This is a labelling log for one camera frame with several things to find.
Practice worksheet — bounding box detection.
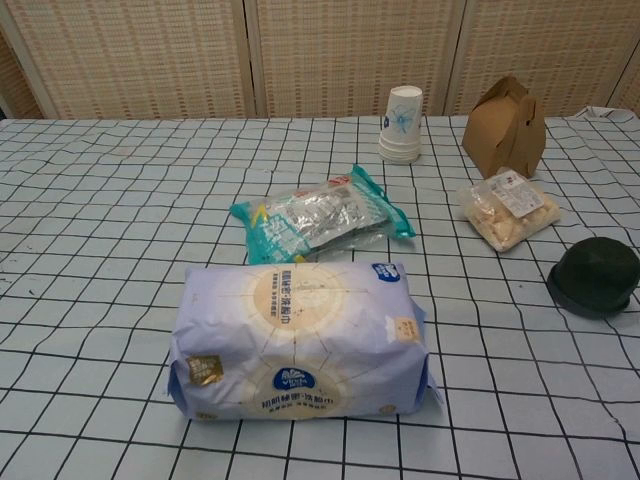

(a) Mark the teal foil snack bag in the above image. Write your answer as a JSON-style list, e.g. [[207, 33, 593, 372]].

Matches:
[[229, 163, 417, 266]]

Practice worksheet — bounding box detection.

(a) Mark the lavender tissue pack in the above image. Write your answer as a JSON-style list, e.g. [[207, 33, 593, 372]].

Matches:
[[166, 259, 440, 423]]

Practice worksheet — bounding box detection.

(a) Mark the stack of white paper cups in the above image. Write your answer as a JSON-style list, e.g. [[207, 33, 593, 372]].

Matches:
[[377, 85, 423, 165]]

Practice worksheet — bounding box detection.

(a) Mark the clear labelled snack pack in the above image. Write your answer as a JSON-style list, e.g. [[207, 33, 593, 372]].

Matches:
[[455, 168, 562, 253]]

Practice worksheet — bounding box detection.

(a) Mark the woven bamboo screen panel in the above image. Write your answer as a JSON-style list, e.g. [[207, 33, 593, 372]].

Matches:
[[443, 0, 640, 119], [243, 0, 469, 120], [607, 62, 640, 115], [0, 0, 257, 121], [0, 27, 47, 120]]

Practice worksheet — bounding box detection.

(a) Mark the brown paper gable box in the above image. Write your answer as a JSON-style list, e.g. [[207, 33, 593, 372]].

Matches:
[[460, 74, 548, 180]]

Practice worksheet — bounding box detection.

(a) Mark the blue checkered tablecloth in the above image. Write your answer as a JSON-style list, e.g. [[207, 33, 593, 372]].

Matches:
[[0, 104, 640, 480]]

